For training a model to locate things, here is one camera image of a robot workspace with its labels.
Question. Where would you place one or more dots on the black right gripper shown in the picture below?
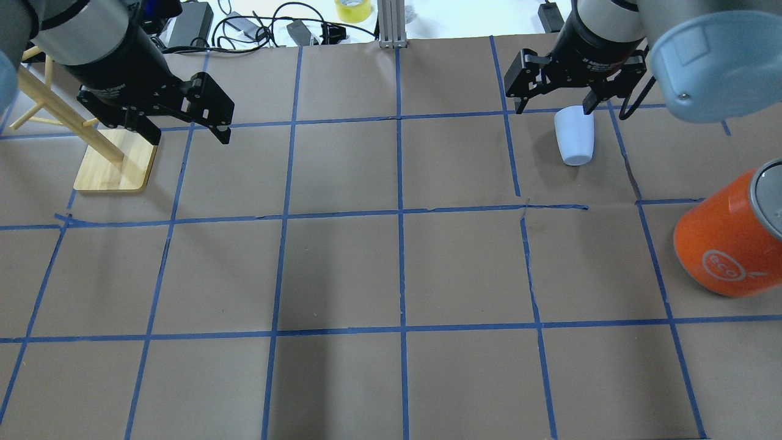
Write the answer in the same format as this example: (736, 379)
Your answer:
(597, 41)

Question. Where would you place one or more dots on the large black power brick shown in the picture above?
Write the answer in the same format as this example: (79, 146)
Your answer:
(192, 26)

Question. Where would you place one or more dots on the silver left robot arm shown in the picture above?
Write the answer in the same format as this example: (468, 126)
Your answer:
(70, 32)

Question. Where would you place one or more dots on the aluminium frame post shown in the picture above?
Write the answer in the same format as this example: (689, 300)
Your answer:
(391, 19)

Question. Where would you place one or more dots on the yellow tape roll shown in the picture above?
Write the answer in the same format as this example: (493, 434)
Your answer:
(353, 11)

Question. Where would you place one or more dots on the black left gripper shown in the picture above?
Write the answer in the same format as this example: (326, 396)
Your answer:
(118, 68)

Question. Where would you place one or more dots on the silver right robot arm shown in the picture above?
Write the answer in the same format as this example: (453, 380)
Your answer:
(713, 60)

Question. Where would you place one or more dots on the orange can-shaped container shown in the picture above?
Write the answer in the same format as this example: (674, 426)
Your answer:
(730, 243)

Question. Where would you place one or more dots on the light blue plastic cup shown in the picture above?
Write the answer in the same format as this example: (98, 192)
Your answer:
(575, 135)

